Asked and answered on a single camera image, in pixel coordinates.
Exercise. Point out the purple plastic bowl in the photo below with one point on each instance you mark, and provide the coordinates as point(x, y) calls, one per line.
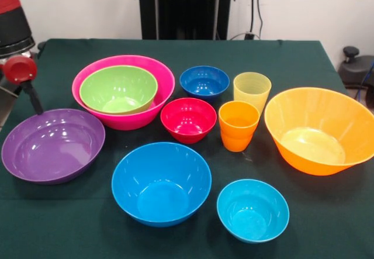
point(52, 148)

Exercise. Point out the small dark blue bowl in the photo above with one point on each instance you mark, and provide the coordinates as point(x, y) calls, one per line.
point(204, 83)

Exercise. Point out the small light blue bowl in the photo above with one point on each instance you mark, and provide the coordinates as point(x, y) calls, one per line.
point(252, 212)

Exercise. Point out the green plastic bowl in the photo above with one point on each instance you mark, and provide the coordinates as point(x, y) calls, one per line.
point(117, 86)

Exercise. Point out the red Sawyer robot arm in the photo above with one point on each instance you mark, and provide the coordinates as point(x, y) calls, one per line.
point(13, 22)

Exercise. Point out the medium blue plastic bowl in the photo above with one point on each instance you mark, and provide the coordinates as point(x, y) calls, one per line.
point(160, 183)

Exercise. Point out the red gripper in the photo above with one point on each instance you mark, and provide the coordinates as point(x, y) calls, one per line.
point(20, 70)

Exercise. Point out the orange plastic cup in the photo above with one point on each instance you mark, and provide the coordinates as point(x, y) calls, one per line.
point(236, 145)
point(238, 121)

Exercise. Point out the dark green tablecloth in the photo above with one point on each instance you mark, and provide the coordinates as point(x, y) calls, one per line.
point(306, 66)

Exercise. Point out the yellow plastic cup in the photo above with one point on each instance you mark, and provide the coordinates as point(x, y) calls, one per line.
point(252, 91)

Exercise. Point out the large orange plastic bowl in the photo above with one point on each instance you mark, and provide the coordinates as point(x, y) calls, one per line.
point(315, 118)

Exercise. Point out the small red plastic bowl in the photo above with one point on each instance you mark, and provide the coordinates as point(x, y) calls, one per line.
point(188, 121)

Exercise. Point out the black pedestal leg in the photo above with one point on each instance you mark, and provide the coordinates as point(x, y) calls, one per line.
point(355, 69)
point(41, 46)

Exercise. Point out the large pink plastic bowl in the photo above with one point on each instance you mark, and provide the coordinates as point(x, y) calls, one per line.
point(164, 79)

